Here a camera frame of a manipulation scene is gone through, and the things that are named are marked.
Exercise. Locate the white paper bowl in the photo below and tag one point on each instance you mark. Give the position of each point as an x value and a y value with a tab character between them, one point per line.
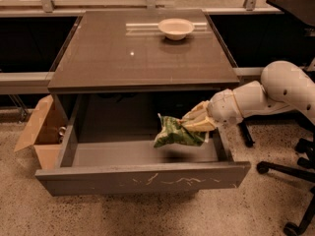
175	29

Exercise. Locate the black office chair base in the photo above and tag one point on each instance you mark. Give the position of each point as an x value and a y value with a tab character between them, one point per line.
307	147

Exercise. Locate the green jalapeno chip bag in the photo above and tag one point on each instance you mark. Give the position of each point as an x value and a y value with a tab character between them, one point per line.
173	132

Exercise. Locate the brown cardboard box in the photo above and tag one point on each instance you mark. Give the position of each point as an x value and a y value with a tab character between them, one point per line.
43	132

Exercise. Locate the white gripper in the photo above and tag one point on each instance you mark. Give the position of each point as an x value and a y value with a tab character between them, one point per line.
223	107

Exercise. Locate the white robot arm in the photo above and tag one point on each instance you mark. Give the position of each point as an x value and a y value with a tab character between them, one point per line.
282	87

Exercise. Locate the open grey top drawer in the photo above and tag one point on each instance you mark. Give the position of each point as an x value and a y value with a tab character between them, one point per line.
109	148

